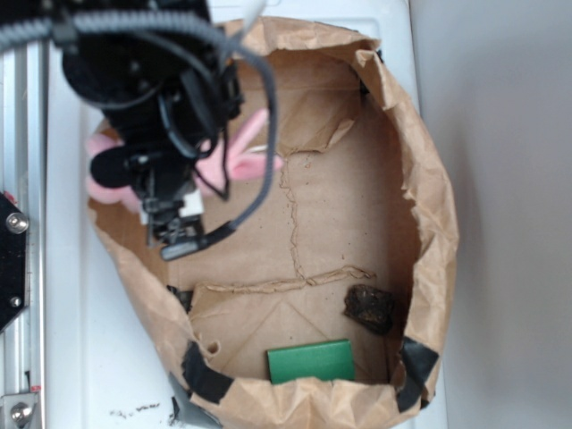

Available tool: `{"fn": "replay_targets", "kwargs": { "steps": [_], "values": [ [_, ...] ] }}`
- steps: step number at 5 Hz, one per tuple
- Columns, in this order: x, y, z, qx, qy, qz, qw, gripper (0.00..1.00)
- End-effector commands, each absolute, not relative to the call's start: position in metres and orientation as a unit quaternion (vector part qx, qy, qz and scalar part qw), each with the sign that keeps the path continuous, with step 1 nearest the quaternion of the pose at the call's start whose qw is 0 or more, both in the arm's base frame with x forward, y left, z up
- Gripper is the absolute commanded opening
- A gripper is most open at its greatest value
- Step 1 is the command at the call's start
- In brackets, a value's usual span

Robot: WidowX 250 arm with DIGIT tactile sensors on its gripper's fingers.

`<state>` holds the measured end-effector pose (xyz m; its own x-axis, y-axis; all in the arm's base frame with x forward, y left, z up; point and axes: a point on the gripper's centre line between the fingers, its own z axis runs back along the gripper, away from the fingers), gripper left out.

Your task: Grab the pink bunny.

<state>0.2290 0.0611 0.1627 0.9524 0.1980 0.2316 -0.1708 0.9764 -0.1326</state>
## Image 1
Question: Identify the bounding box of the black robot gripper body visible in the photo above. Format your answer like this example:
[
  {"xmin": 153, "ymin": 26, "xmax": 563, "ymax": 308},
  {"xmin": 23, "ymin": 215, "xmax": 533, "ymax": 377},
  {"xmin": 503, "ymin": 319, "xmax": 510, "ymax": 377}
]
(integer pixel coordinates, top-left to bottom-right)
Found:
[{"xmin": 88, "ymin": 66, "xmax": 243, "ymax": 261}]

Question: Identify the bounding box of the pink plush bunny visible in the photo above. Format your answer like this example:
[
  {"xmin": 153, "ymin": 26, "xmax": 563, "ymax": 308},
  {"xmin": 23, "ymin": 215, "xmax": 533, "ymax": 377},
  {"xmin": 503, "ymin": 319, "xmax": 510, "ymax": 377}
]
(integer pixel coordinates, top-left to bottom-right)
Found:
[{"xmin": 86, "ymin": 108, "xmax": 268, "ymax": 214}]

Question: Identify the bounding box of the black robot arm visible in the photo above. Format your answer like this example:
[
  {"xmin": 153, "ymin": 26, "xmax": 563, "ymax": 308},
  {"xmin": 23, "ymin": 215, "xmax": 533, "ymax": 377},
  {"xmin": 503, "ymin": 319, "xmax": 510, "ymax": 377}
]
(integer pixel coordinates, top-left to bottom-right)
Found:
[{"xmin": 63, "ymin": 30, "xmax": 243, "ymax": 261}]

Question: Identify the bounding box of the brown paper bag tray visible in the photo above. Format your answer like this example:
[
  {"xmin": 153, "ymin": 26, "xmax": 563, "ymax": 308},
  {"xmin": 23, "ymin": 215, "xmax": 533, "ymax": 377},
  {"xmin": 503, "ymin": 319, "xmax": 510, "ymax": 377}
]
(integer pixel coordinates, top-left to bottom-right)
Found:
[{"xmin": 88, "ymin": 17, "xmax": 458, "ymax": 428}]

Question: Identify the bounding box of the dark brown rough chunk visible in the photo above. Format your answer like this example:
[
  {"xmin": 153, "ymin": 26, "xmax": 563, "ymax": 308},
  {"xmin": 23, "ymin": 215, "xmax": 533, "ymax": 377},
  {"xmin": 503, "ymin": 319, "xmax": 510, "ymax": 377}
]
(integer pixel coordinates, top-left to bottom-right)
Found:
[{"xmin": 343, "ymin": 284, "xmax": 395, "ymax": 335}]

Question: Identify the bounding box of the green rectangular block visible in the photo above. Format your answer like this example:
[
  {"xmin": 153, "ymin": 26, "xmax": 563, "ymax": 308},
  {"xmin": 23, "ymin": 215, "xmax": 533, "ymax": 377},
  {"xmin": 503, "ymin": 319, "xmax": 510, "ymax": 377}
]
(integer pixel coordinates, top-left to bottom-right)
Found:
[{"xmin": 266, "ymin": 339, "xmax": 356, "ymax": 384}]

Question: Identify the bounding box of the grey braided cable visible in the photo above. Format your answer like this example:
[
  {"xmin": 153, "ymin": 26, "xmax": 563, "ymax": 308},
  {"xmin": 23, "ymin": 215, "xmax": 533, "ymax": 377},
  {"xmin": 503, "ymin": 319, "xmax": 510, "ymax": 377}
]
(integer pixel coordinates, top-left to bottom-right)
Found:
[{"xmin": 0, "ymin": 8, "xmax": 281, "ymax": 242}]

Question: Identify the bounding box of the aluminium frame rail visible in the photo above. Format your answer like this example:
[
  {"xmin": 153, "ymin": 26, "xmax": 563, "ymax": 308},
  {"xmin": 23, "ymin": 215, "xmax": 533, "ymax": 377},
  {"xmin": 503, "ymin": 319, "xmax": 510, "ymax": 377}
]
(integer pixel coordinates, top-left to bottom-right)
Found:
[{"xmin": 1, "ymin": 43, "xmax": 48, "ymax": 428}]

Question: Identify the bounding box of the black metal bracket plate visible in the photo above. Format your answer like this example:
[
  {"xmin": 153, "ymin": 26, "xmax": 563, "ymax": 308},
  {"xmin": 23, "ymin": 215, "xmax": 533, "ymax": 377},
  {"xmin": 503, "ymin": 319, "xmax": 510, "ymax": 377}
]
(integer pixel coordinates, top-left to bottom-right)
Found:
[{"xmin": 0, "ymin": 192, "xmax": 29, "ymax": 332}]

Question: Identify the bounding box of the silver corner bracket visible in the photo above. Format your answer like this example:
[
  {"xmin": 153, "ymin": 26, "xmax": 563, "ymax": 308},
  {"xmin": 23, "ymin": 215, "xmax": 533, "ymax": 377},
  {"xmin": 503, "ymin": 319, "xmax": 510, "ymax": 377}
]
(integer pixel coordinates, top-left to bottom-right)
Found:
[{"xmin": 1, "ymin": 392, "xmax": 41, "ymax": 429}]

